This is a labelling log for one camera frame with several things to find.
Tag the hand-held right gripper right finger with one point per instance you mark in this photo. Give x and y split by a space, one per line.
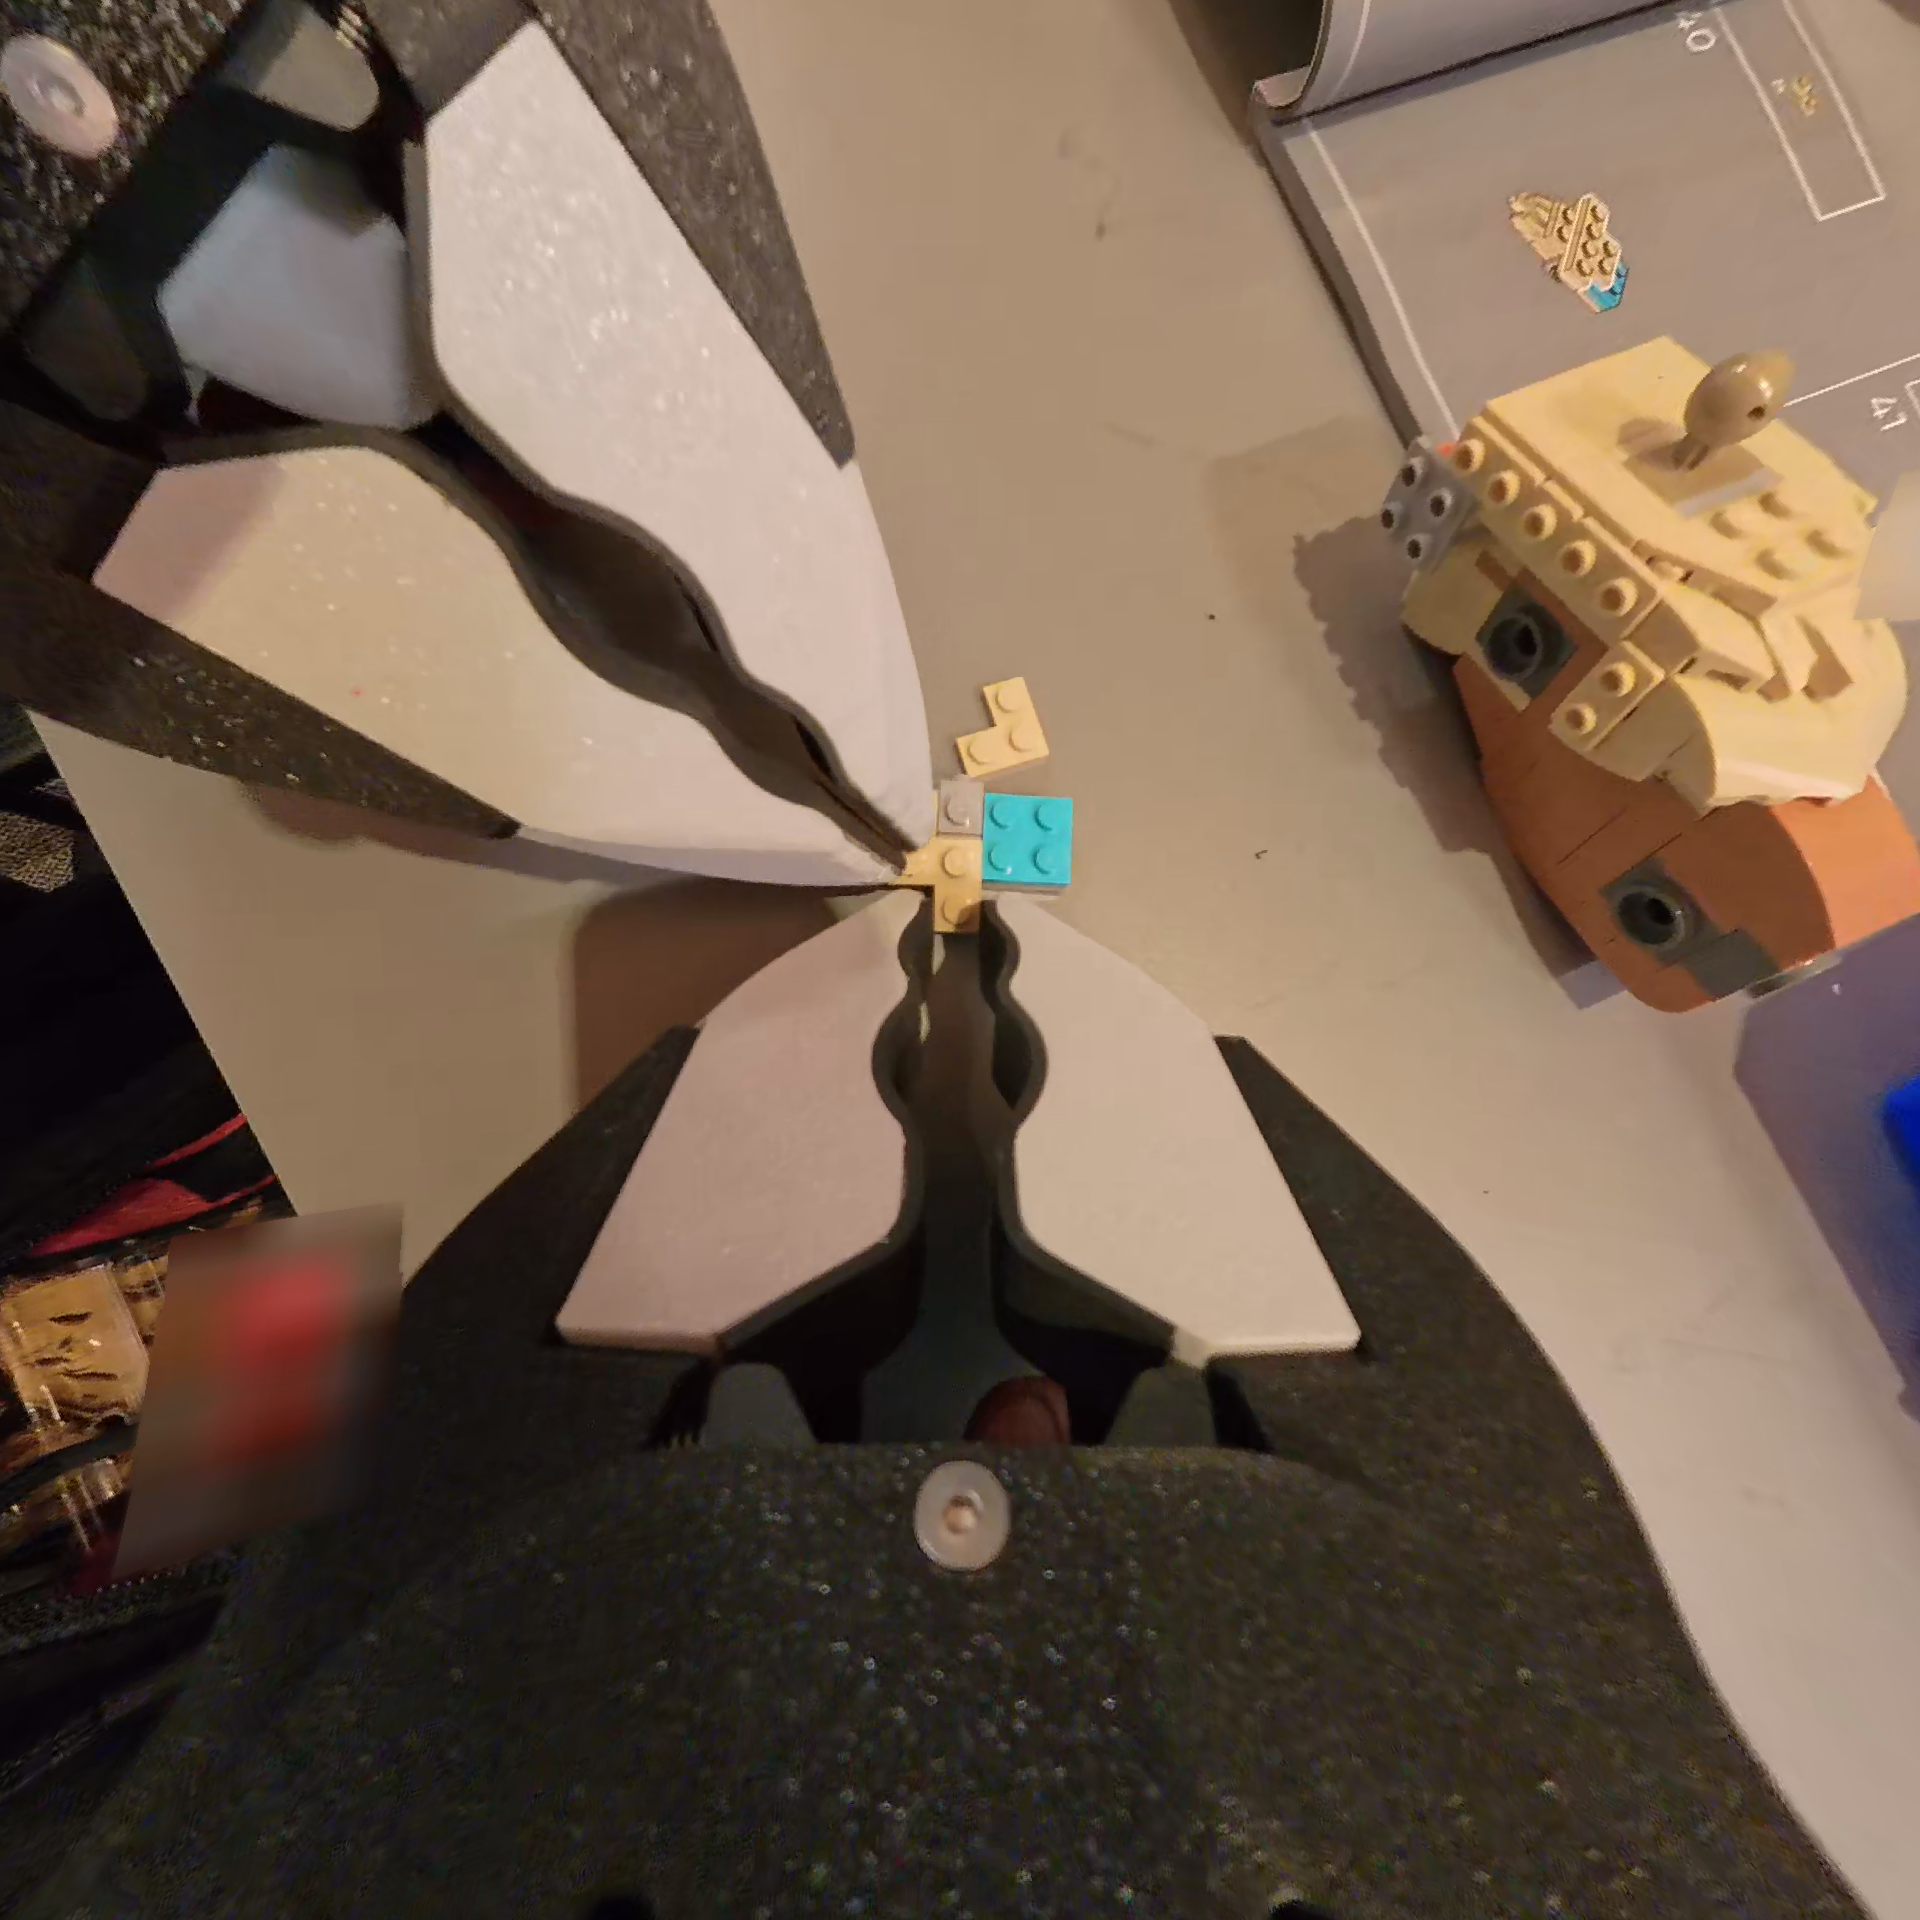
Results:
1170 1171

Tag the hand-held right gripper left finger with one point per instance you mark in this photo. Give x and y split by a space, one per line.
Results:
735 1171

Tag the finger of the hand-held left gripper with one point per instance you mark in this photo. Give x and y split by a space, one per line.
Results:
674 375
375 630

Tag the small tan teal brick assembly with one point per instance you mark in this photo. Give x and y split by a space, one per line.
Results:
1026 839

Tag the tan corner plate brick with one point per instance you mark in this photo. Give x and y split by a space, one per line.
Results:
1024 733

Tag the grey desk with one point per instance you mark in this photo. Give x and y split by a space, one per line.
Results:
1170 451

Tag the black fabric bag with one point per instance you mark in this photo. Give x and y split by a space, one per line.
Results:
90 1051

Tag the gold foil packet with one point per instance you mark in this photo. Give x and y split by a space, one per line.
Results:
59 1349

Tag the tan and brown brick model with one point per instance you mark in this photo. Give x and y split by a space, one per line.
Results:
1651 630

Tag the blue plastic bin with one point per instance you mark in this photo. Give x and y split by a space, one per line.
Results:
1897 1125

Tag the grey instruction booklet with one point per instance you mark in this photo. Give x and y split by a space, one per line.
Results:
1500 301

